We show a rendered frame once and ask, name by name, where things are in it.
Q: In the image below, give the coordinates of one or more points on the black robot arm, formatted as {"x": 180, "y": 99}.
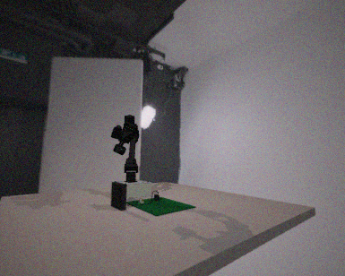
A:
{"x": 130, "y": 165}

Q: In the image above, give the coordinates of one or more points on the green circuit board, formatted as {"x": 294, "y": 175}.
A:
{"x": 163, "y": 206}

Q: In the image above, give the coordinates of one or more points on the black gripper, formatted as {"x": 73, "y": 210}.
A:
{"x": 126, "y": 137}

